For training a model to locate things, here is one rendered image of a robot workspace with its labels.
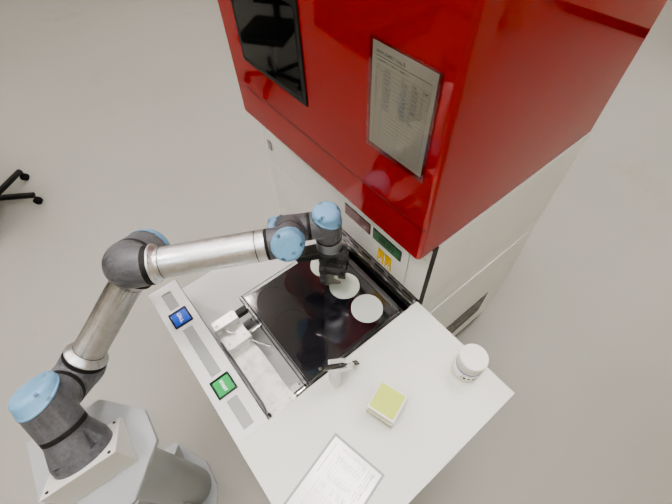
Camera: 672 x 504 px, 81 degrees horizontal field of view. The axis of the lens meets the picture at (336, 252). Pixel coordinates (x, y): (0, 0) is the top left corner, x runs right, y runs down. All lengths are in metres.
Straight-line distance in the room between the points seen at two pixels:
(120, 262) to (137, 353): 1.49
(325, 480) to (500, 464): 1.22
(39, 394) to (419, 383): 0.93
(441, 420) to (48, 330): 2.27
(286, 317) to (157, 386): 1.20
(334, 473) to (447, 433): 0.29
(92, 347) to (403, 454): 0.85
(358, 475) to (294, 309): 0.51
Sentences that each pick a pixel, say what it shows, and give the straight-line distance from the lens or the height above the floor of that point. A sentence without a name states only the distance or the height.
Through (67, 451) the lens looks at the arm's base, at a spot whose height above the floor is 0.97.
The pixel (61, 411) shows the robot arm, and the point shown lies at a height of 1.03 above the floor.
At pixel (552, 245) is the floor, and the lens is 2.81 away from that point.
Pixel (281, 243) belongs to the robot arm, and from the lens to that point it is 0.88.
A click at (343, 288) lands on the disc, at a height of 0.90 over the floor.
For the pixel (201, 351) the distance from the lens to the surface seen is 1.22.
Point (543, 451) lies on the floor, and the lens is 2.22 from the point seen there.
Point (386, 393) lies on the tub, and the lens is 1.03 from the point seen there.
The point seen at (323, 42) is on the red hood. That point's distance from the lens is 0.89.
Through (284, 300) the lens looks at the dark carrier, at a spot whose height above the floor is 0.90.
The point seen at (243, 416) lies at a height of 0.96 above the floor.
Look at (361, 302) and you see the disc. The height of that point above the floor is 0.90.
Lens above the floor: 2.02
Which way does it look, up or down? 54 degrees down
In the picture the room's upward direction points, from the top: 3 degrees counter-clockwise
